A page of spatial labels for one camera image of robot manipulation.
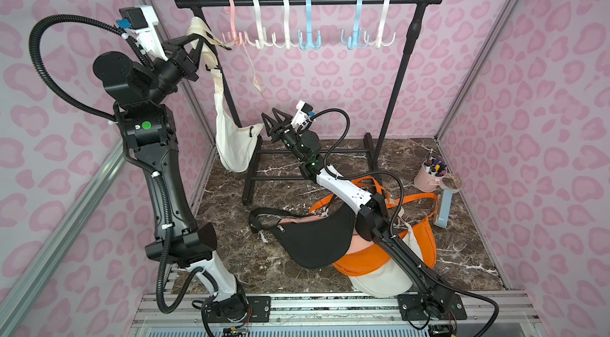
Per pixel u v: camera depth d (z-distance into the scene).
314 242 0.78
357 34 0.64
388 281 0.76
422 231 0.87
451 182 1.03
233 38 0.62
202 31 0.49
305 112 0.75
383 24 0.62
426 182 0.95
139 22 0.41
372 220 0.69
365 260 0.77
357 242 0.76
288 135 0.78
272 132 0.77
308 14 0.58
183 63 0.46
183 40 0.48
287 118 0.80
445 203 0.92
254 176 1.05
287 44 0.62
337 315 0.72
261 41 0.65
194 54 0.52
